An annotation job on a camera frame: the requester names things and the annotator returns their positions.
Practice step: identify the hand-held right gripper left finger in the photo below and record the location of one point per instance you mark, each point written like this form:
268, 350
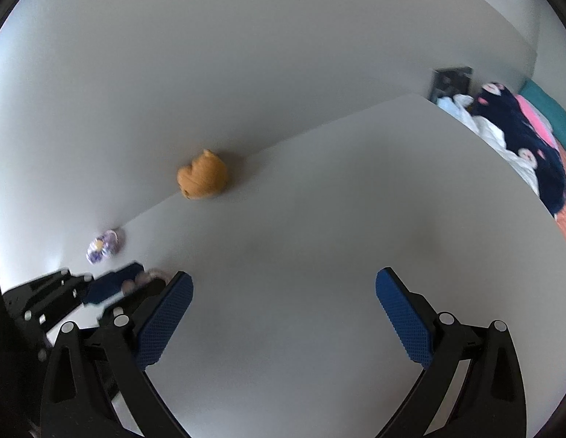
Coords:
166, 319

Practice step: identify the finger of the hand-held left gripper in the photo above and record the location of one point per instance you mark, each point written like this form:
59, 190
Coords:
144, 294
112, 285

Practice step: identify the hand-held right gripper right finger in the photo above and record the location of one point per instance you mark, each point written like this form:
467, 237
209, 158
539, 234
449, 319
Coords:
401, 319

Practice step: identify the small purple white toy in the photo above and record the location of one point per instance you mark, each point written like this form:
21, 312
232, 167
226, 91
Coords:
104, 246

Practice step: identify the small orange toy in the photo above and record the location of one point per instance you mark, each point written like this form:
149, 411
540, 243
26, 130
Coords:
202, 175

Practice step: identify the white dresser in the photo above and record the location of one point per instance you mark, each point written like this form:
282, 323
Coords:
310, 214

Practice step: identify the white crumpled cloth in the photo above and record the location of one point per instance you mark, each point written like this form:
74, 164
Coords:
486, 130

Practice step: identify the navy fleece blanket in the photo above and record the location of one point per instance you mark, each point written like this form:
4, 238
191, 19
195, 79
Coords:
534, 155

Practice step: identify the black box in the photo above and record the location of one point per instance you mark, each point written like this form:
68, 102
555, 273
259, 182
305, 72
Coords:
449, 84

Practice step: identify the teal pillow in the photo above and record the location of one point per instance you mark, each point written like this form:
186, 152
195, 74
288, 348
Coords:
554, 107

